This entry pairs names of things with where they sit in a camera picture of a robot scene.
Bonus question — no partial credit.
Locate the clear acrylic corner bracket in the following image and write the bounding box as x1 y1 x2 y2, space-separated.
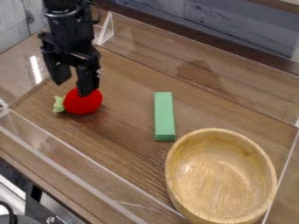
93 11 115 46

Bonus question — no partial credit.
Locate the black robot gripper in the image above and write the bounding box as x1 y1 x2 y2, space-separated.
38 8 101 96

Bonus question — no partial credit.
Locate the green rectangular foam block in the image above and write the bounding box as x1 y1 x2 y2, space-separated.
153 92 175 141

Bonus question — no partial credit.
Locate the black metal table bracket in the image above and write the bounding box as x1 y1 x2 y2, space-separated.
24 185 67 224

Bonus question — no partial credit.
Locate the black cable under table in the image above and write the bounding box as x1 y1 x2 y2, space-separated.
0 200 18 224

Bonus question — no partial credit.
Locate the light wooden bowl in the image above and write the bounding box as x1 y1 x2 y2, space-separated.
164 128 276 224

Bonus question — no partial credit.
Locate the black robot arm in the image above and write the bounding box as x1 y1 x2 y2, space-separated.
37 0 101 96

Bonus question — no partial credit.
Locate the red plush strawberry toy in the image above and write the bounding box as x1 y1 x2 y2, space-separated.
52 88 103 115

